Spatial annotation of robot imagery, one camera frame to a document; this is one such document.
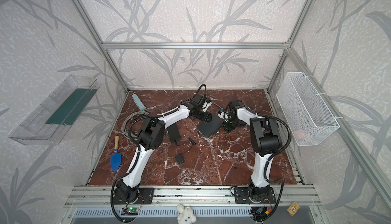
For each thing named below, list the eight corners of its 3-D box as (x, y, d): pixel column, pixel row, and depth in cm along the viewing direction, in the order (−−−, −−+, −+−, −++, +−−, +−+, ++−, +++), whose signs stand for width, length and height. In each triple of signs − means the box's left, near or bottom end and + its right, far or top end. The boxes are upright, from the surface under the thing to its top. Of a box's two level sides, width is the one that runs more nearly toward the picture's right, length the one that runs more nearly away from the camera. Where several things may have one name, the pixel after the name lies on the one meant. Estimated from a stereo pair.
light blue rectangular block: (141, 112, 109) (139, 108, 105) (132, 100, 117) (130, 95, 112) (146, 110, 110) (144, 105, 106) (137, 97, 118) (135, 92, 114)
